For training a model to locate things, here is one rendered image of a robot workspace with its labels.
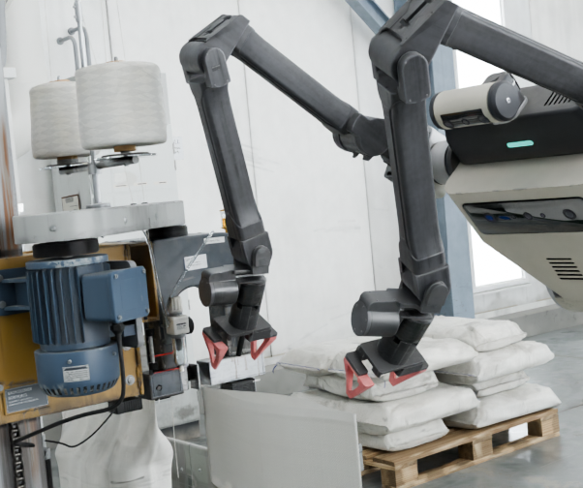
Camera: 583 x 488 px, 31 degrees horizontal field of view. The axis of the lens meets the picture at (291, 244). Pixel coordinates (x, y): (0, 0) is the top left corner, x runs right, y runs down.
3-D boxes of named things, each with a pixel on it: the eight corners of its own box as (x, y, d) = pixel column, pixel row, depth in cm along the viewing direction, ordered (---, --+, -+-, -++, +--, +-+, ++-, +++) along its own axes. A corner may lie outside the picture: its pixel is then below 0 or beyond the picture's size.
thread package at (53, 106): (113, 155, 221) (106, 75, 220) (49, 159, 213) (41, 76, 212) (82, 160, 233) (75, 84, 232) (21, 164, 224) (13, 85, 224)
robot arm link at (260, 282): (272, 279, 202) (260, 263, 206) (240, 282, 199) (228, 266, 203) (265, 309, 205) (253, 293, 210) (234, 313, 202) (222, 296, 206)
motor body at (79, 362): (137, 387, 193) (123, 253, 192) (59, 404, 184) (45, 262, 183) (99, 380, 205) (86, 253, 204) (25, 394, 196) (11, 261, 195)
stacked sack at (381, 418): (485, 411, 515) (483, 381, 515) (388, 441, 474) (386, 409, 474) (422, 402, 549) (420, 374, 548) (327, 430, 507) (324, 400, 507)
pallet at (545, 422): (560, 435, 553) (558, 408, 552) (397, 493, 479) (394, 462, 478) (445, 417, 617) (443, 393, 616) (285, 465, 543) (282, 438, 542)
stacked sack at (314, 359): (424, 358, 542) (422, 330, 541) (321, 381, 506) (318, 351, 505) (372, 352, 578) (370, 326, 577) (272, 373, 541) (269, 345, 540)
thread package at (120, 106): (184, 145, 200) (175, 55, 199) (106, 149, 190) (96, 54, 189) (142, 152, 214) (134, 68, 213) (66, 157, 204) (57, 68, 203)
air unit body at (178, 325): (198, 369, 218) (191, 295, 217) (178, 374, 215) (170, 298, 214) (187, 368, 221) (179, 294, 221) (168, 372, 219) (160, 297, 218)
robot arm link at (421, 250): (432, 49, 142) (397, 26, 151) (394, 61, 140) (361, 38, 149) (458, 304, 165) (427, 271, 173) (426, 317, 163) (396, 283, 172)
